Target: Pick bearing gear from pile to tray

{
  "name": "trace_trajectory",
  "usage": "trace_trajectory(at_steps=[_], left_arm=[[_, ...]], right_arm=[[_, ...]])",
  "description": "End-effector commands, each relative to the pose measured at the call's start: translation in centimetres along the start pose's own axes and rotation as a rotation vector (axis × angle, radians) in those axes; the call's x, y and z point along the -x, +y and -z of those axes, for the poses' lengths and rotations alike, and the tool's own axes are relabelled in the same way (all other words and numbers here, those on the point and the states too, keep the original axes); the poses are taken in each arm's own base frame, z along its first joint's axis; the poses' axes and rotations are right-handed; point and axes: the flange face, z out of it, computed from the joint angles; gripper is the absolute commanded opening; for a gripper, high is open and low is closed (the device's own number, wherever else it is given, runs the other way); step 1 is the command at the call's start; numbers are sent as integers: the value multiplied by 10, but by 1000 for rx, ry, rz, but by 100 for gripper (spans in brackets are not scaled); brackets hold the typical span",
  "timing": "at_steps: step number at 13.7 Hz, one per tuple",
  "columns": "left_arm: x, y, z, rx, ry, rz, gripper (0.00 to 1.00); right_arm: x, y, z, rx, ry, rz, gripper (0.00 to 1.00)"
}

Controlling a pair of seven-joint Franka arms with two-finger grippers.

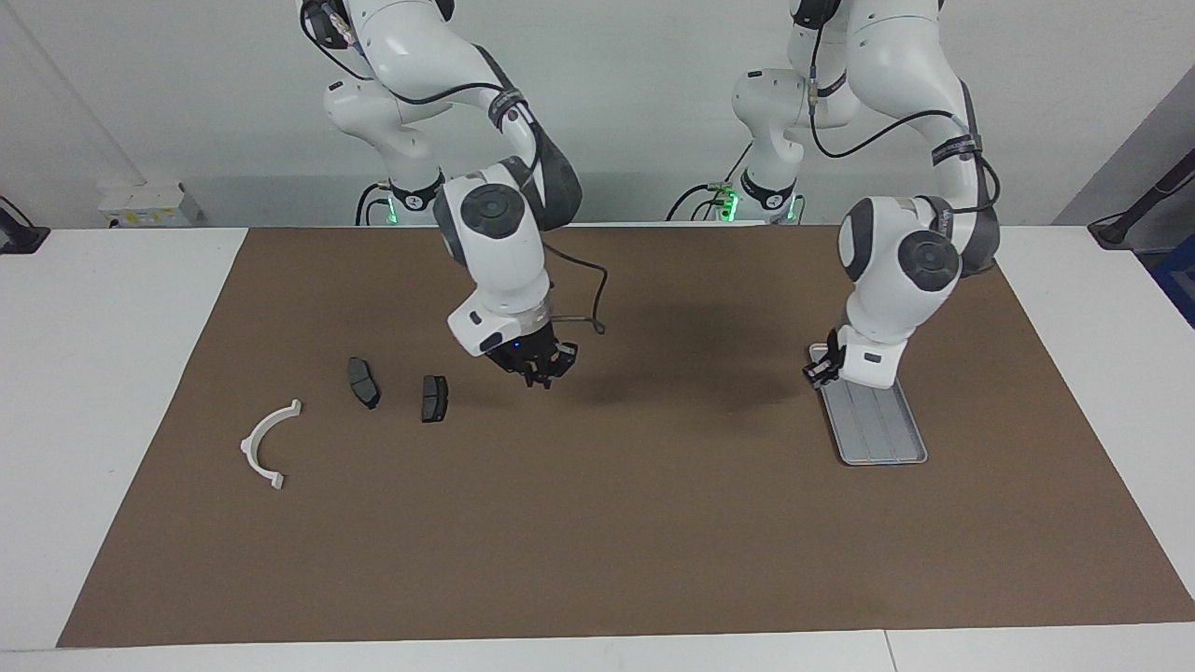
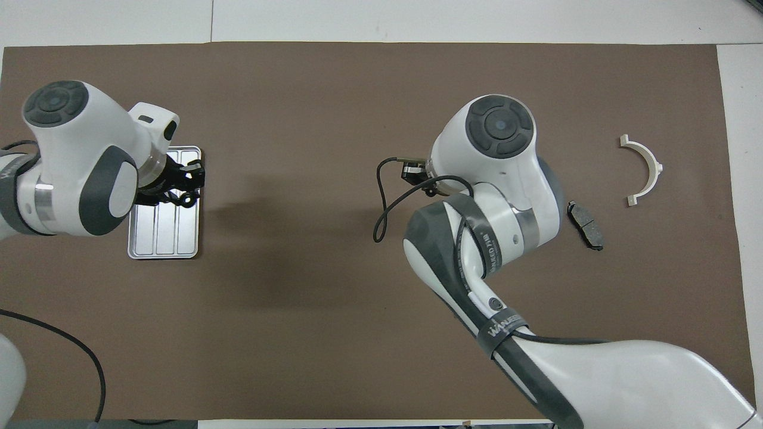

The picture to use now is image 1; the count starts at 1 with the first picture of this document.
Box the silver metal tray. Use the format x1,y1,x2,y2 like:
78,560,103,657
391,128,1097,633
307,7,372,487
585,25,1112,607
808,343,929,467

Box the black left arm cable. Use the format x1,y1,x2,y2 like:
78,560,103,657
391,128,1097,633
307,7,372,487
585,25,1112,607
805,26,1002,214

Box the brown table mat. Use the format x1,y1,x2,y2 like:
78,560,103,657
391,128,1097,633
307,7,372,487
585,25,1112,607
56,224,1195,649

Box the white wall socket box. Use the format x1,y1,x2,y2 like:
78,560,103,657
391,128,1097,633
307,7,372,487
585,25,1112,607
97,182,203,230

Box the blue box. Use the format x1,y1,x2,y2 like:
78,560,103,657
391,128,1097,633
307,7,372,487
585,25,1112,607
1148,231,1195,329

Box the black desk clamp mount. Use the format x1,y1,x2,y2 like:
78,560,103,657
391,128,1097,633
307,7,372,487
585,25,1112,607
1088,147,1195,251
0,194,50,256

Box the long dark brake pad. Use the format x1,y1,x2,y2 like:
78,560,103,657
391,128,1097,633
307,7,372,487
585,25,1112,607
346,357,382,411

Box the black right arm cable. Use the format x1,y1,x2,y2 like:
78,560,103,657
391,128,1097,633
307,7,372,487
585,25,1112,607
302,0,611,336

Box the black base power cable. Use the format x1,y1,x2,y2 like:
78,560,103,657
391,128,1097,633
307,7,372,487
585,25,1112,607
354,181,395,227
665,140,755,223

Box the white curved plastic bracket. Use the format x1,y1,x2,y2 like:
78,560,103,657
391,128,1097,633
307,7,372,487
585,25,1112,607
239,399,303,492

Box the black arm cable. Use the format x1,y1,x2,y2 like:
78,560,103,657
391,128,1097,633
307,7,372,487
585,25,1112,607
805,26,1002,214
302,0,611,336

